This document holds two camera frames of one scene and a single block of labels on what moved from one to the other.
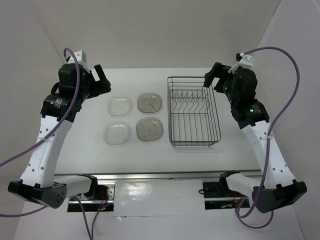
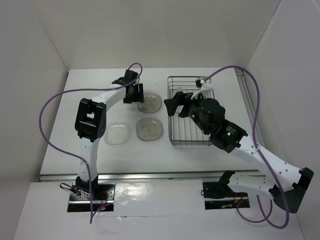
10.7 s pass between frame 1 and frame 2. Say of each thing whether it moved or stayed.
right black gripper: moved
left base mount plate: stayed
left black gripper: moved
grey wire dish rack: stayed
